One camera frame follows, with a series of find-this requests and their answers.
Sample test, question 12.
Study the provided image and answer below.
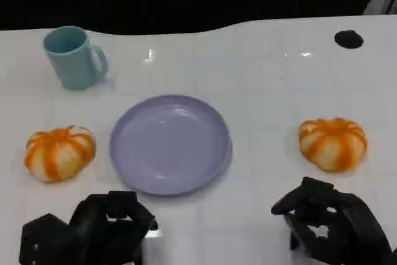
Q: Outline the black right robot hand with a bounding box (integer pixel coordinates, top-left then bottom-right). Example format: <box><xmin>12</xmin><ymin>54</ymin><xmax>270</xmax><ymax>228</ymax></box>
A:
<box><xmin>271</xmin><ymin>176</ymin><xmax>394</xmax><ymax>265</ymax></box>

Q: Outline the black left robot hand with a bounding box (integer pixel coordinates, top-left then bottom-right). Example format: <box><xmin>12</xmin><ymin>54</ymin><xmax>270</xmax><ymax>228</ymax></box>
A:
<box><xmin>69</xmin><ymin>191</ymin><xmax>159</xmax><ymax>265</ymax></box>

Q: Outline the orange and white bread roll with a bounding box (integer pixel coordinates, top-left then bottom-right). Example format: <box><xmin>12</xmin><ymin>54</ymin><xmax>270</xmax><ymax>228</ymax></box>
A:
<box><xmin>298</xmin><ymin>117</ymin><xmax>368</xmax><ymax>173</ymax></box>
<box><xmin>24</xmin><ymin>125</ymin><xmax>96</xmax><ymax>183</ymax></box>

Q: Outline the lilac plate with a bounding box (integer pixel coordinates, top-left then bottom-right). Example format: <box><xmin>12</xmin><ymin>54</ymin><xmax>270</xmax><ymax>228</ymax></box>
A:
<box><xmin>109</xmin><ymin>94</ymin><xmax>233</xmax><ymax>197</ymax></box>

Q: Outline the pale green mug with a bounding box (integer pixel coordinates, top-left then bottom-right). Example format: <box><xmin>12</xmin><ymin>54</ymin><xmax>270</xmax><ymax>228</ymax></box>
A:
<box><xmin>42</xmin><ymin>25</ymin><xmax>109</xmax><ymax>91</ymax></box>

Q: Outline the black round table grommet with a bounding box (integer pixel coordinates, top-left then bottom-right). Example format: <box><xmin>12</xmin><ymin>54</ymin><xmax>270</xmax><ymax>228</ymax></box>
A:
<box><xmin>334</xmin><ymin>30</ymin><xmax>364</xmax><ymax>49</ymax></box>

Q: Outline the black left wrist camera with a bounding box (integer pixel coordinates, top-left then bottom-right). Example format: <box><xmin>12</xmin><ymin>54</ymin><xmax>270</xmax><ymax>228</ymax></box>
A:
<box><xmin>19</xmin><ymin>213</ymin><xmax>72</xmax><ymax>265</ymax></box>

